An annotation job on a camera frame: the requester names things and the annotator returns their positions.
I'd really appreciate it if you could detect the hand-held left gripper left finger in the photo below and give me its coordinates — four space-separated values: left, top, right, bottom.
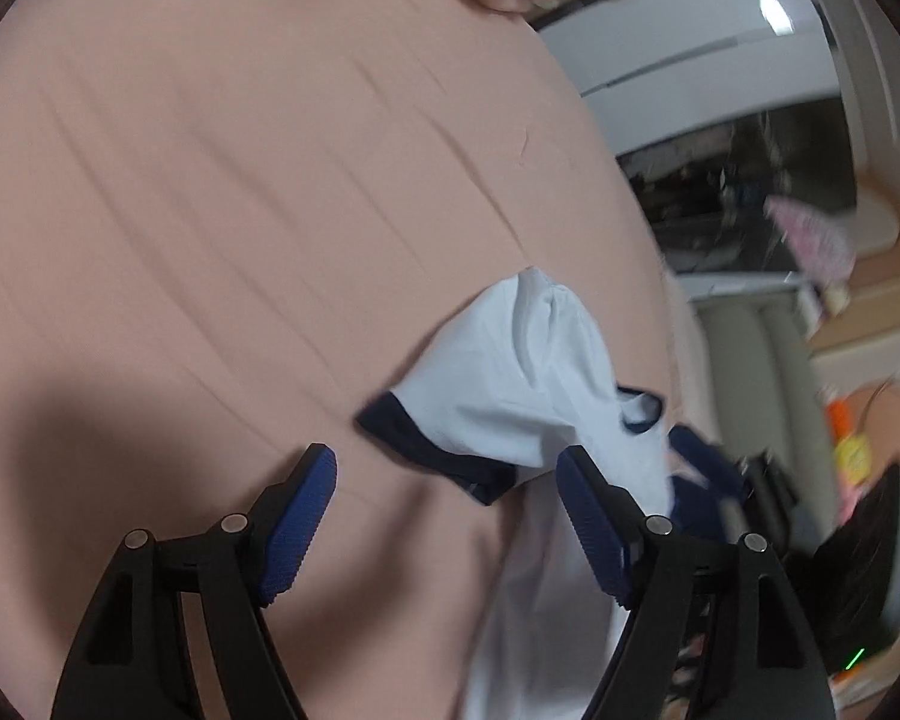
51 442 338 720

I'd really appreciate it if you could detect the grey padded headboard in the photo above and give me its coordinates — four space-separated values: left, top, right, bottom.
690 285 841 541

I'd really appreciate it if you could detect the pink printed umbrella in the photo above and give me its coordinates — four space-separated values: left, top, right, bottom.
765 195 856 282

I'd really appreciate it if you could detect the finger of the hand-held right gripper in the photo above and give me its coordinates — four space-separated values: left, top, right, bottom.
739 450 800 541

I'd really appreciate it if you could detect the glass door wardrobe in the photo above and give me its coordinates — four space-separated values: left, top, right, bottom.
615 97 863 278

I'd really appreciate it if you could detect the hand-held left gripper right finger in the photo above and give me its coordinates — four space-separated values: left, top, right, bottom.
555 444 837 720

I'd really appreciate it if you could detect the light blue shirt navy trim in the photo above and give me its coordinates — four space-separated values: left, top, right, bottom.
356 266 680 720

